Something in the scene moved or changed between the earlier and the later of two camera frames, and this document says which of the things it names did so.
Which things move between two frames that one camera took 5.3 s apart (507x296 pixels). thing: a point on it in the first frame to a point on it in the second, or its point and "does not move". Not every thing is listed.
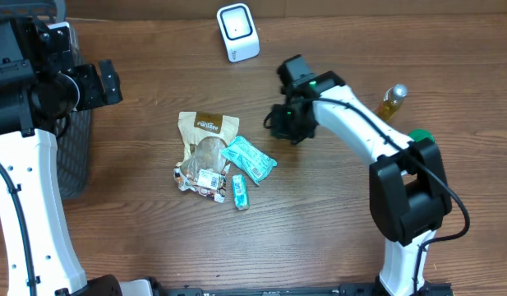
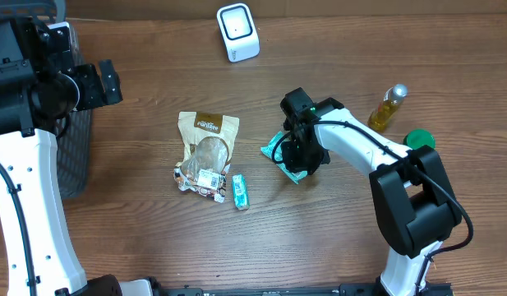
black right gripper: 287,128 to 300,157
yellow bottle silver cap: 394,98 does not move
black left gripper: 89,76 does not move
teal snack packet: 249,159 to 278,156
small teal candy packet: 241,194 does not move
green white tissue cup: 419,134 does not move
